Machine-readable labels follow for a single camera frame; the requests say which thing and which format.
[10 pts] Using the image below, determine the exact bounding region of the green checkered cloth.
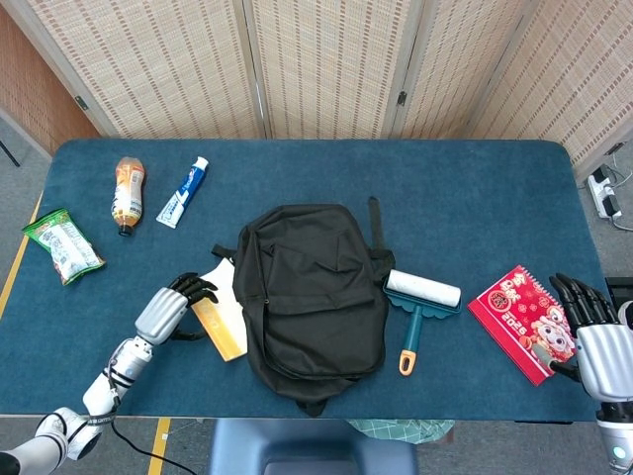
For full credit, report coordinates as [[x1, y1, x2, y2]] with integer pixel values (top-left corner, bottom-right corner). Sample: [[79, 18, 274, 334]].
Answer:
[[345, 419, 456, 446]]

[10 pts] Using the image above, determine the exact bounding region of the black box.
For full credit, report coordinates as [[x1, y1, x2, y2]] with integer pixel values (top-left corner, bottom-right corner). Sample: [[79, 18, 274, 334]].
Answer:
[[605, 276, 633, 304]]

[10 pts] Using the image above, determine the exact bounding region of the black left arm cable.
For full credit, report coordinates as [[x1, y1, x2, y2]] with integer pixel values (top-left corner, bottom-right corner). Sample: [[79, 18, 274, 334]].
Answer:
[[111, 420, 199, 475]]

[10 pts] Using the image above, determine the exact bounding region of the black fabric backpack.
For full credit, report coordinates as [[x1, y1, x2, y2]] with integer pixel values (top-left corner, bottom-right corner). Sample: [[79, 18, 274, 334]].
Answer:
[[212, 196, 397, 418]]

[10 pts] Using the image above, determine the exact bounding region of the blue white toothpaste tube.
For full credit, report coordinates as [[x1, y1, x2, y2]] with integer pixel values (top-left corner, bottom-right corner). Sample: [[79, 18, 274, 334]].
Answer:
[[155, 155, 210, 230]]

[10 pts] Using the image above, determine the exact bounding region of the yellow white notebook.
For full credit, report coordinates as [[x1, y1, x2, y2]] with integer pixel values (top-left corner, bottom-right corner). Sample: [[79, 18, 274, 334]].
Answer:
[[190, 260, 248, 363]]

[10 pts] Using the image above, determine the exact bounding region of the orange drink bottle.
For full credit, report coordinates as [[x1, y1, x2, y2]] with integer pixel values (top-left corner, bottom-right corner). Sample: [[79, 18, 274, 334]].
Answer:
[[111, 156, 147, 238]]

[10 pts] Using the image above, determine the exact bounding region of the woven folding screen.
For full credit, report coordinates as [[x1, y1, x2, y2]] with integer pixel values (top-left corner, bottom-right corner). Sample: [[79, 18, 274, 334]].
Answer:
[[9, 0, 633, 165]]

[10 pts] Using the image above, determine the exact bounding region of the white power strip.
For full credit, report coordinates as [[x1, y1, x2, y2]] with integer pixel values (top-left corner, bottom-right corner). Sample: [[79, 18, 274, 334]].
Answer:
[[587, 165, 624, 220]]

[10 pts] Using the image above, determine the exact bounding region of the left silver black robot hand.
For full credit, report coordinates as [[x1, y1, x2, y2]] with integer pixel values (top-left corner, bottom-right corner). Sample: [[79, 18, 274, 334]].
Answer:
[[134, 272, 219, 346]]

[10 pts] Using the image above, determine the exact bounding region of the green snack bag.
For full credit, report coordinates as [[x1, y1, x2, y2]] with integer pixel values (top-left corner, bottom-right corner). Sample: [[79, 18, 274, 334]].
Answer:
[[21, 208, 107, 287]]

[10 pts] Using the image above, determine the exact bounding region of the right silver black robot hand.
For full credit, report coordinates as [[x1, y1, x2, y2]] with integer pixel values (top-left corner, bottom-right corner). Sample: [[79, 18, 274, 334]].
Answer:
[[531, 272, 633, 402]]

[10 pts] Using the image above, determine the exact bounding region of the red spiral calendar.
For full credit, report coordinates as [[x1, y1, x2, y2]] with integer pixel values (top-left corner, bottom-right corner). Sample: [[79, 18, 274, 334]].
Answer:
[[467, 264, 580, 387]]

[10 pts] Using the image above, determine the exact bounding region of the blue chair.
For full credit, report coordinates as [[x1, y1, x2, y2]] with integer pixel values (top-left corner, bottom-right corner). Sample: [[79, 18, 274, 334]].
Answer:
[[210, 419, 419, 475]]

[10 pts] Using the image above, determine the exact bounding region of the teal lint roller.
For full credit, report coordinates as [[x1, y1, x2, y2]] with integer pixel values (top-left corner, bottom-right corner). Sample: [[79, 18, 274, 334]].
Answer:
[[381, 269, 463, 378]]

